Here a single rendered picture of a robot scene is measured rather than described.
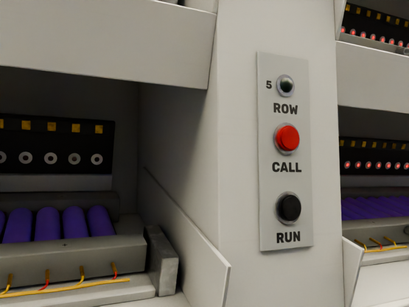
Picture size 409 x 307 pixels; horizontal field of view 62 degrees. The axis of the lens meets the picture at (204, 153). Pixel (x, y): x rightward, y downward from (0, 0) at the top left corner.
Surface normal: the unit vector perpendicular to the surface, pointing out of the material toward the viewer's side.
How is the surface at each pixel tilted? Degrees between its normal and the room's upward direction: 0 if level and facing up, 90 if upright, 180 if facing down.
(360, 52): 108
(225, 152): 90
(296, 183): 90
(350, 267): 90
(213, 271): 90
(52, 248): 18
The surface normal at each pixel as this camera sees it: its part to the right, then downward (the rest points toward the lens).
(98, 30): 0.39, 0.24
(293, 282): 0.41, -0.07
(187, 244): -0.91, -0.03
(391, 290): 0.12, -0.97
